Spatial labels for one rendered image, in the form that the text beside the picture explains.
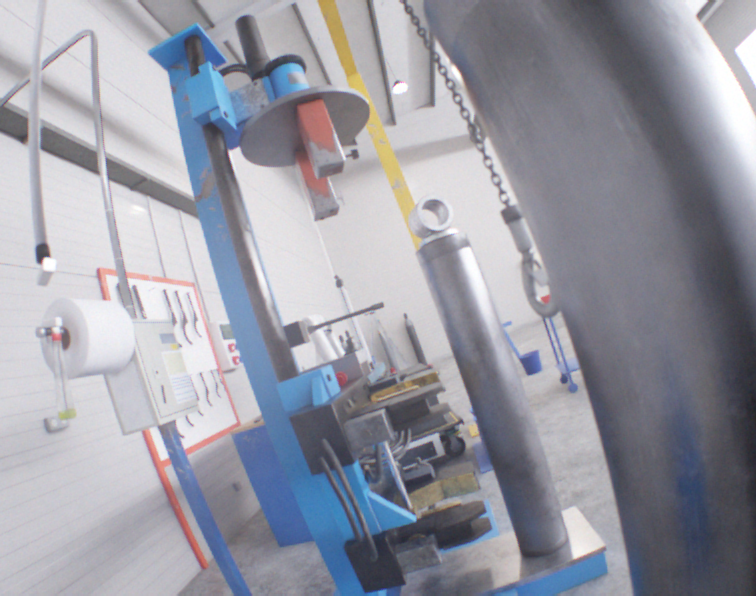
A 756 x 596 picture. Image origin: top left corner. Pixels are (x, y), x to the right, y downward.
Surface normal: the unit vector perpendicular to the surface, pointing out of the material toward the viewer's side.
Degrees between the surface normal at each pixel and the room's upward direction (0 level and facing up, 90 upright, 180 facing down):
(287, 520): 90
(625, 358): 90
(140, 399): 90
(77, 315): 90
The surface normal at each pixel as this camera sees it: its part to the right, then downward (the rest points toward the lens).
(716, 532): -0.67, 0.18
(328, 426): -0.11, -0.05
